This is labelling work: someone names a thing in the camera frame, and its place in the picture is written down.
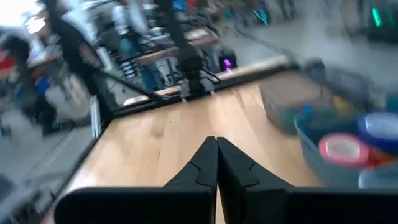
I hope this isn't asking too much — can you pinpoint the yellow mini stapler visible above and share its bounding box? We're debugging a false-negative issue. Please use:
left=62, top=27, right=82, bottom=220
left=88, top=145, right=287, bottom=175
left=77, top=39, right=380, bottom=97
left=331, top=95, right=354, bottom=116

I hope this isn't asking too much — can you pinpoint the orange tape roll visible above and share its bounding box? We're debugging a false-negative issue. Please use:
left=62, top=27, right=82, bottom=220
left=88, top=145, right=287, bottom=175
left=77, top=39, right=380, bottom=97
left=368, top=146, right=398, bottom=166

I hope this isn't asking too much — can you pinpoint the silver metal bracket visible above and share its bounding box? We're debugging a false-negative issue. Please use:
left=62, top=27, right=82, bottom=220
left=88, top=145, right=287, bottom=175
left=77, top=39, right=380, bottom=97
left=89, top=94, right=103, bottom=139

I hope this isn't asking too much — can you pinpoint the person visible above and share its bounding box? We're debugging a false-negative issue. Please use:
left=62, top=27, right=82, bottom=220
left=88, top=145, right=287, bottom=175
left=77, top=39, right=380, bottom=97
left=110, top=0, right=167, bottom=91
left=0, top=34, right=91, bottom=134

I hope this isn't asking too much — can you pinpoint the pink tape roll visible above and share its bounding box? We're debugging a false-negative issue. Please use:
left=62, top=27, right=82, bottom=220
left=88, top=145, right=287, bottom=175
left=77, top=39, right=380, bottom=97
left=318, top=132, right=371, bottom=169

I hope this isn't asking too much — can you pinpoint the purple tape roll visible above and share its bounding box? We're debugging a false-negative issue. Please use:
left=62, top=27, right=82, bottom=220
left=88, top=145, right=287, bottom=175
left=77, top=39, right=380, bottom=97
left=356, top=111, right=398, bottom=154

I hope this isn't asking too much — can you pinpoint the teal plastic bin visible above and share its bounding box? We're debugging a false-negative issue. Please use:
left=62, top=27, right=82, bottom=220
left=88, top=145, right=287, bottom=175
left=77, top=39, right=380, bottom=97
left=293, top=104, right=398, bottom=189

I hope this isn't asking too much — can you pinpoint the black machine with green light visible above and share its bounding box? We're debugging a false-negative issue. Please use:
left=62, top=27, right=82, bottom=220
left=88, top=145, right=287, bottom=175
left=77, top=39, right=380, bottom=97
left=365, top=0, right=398, bottom=43

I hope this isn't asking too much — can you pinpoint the smoky grey plastic bin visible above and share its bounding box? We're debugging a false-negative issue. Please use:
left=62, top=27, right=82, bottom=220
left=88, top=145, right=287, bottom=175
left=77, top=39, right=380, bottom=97
left=259, top=58, right=379, bottom=136

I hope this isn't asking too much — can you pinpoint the green mini stapler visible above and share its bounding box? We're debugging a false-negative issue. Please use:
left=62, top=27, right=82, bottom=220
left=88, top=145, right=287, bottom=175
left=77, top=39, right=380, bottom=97
left=315, top=105, right=332, bottom=121

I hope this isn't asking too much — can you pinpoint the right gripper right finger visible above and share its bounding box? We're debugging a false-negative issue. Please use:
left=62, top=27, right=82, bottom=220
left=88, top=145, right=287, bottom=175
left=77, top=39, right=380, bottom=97
left=216, top=136, right=398, bottom=224

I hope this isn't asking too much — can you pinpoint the black device with purple light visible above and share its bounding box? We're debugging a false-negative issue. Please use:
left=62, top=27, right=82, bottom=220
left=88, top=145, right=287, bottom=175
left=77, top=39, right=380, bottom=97
left=217, top=45, right=239, bottom=73

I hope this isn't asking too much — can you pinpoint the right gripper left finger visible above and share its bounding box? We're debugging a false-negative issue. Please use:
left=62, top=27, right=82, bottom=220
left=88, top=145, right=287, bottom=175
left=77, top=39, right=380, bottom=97
left=54, top=136, right=218, bottom=224

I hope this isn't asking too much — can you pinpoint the wooden background table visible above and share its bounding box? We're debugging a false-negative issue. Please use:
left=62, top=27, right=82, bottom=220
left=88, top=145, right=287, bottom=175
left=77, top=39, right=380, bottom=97
left=136, top=27, right=220, bottom=65

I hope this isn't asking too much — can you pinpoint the clear plastic bin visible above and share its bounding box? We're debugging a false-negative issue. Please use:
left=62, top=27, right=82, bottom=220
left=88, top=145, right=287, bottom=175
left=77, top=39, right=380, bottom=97
left=357, top=164, right=398, bottom=190

